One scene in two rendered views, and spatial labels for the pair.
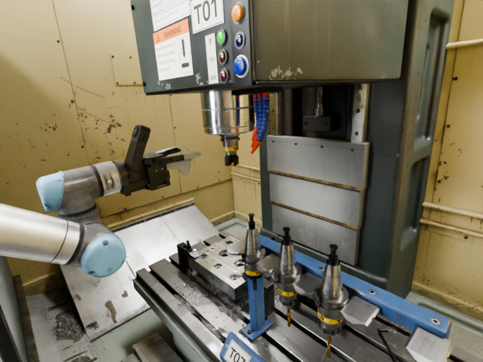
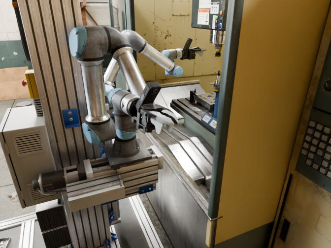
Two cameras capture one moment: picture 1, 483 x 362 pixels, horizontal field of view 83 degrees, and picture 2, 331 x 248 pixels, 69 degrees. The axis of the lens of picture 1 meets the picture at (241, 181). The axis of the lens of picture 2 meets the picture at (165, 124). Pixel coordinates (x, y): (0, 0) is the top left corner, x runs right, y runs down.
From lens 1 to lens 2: 1.30 m
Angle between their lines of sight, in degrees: 19
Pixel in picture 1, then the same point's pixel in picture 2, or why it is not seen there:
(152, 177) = (190, 55)
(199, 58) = (210, 20)
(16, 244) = (164, 62)
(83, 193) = (173, 56)
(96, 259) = (177, 71)
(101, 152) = (160, 48)
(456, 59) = not seen: outside the picture
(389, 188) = not seen: hidden behind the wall
